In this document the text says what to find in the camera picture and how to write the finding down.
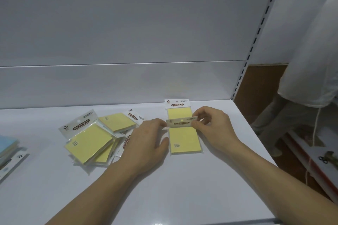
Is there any person's left hand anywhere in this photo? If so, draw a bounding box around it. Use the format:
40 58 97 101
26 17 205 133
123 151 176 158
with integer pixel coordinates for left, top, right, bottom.
116 118 170 178

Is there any person's right hand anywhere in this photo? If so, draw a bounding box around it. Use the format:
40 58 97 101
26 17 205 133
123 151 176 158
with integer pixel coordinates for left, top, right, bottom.
191 106 242 155

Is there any yellow sticky note packet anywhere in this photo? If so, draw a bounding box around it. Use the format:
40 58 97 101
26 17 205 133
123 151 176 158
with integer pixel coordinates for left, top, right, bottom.
98 108 145 136
114 130 134 159
94 138 122 167
58 108 116 166
166 117 204 156
164 98 192 121

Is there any person's right forearm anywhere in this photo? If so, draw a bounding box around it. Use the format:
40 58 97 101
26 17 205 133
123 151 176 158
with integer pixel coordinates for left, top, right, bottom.
223 139 338 225

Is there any person's left forearm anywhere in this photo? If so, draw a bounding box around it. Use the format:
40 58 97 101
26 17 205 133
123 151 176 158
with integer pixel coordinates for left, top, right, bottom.
45 159 139 225

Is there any white slotted shelf upright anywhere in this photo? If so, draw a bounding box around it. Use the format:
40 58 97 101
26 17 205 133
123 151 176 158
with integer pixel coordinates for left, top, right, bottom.
231 0 289 100

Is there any white board with red edge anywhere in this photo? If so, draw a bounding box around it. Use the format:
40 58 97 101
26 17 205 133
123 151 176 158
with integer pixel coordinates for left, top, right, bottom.
280 127 338 205

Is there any brass hardware with black rings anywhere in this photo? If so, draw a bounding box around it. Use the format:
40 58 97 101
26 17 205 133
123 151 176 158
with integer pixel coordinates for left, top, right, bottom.
318 150 338 165

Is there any pastel blue sticky note packet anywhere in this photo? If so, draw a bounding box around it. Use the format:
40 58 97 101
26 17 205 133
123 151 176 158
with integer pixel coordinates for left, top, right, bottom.
0 134 30 184

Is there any white string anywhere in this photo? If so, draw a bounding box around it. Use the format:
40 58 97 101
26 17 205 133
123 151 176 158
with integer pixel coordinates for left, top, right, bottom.
303 106 323 189

